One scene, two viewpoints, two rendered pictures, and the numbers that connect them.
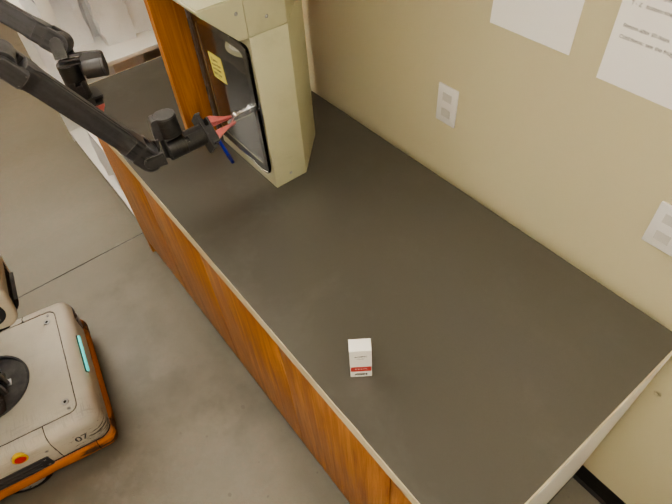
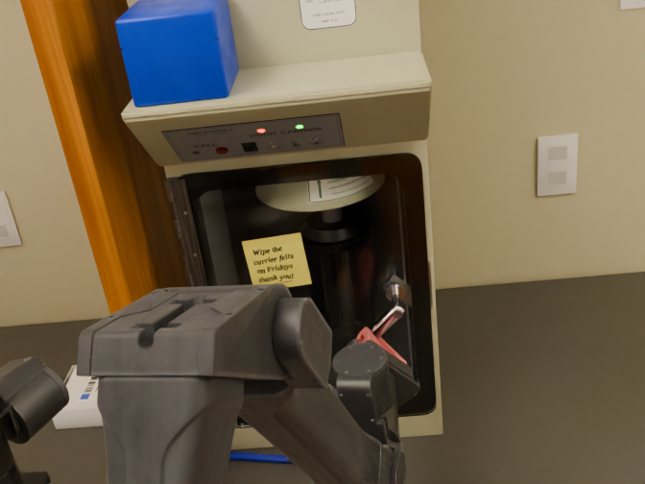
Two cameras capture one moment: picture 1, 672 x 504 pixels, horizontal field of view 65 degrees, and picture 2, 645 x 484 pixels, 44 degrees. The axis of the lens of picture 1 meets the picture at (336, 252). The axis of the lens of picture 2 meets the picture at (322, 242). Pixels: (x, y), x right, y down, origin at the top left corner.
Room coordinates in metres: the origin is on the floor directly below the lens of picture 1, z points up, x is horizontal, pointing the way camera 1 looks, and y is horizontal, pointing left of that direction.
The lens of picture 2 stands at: (0.76, 0.93, 1.75)
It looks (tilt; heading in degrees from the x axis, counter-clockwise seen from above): 28 degrees down; 309
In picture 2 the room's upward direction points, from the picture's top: 7 degrees counter-clockwise
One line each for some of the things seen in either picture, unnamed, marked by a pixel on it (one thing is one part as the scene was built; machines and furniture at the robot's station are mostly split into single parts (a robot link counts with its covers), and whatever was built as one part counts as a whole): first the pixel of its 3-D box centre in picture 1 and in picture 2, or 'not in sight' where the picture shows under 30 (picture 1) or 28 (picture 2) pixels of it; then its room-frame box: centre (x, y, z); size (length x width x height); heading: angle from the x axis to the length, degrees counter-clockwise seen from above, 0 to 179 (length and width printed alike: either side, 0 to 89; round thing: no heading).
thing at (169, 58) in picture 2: not in sight; (180, 47); (1.39, 0.35, 1.56); 0.10 x 0.10 x 0.09; 35
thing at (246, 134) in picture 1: (231, 94); (314, 303); (1.34, 0.26, 1.19); 0.30 x 0.01 x 0.40; 34
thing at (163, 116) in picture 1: (158, 137); (358, 423); (1.16, 0.43, 1.20); 0.12 x 0.09 x 0.11; 113
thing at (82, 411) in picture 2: not in sight; (110, 393); (1.73, 0.35, 0.96); 0.16 x 0.12 x 0.04; 34
